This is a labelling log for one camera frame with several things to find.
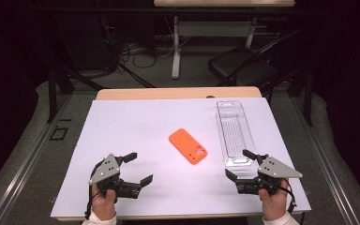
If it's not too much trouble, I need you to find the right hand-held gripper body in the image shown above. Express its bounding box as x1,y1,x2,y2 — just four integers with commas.
235,156,304,195

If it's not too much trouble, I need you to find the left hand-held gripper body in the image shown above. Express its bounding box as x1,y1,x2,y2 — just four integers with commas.
88,153,141,200

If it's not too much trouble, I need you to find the clear plastic tray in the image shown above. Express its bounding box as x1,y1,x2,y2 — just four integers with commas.
215,100,259,167

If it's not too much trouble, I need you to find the orange phone case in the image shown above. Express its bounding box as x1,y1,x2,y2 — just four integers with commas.
168,127,208,165

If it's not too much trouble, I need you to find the person's left hand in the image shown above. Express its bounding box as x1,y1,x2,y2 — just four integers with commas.
91,184,118,221

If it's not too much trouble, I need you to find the person's right hand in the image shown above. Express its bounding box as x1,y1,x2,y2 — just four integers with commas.
258,178,291,221

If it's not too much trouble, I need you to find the white table board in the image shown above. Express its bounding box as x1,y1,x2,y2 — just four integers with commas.
50,97,312,218

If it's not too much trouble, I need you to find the wooden table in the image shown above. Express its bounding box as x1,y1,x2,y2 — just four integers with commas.
57,86,306,223

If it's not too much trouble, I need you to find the black folding chair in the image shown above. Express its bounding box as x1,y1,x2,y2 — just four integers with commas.
207,27,308,95

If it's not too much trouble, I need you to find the white-legged desk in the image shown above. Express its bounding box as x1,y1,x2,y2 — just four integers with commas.
153,0,296,80

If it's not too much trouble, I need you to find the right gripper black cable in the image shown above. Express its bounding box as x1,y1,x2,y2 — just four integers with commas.
279,177,298,216

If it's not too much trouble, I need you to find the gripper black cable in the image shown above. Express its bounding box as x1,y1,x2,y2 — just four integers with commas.
279,177,298,216
84,184,102,219

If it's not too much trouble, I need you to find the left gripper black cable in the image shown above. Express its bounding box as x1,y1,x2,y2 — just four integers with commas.
84,184,102,219

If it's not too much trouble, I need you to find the metal floor rail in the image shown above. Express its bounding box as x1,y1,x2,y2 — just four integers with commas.
290,95,360,225
0,93,73,225

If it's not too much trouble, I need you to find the floor cables bundle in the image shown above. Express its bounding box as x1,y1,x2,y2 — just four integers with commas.
118,38,176,69

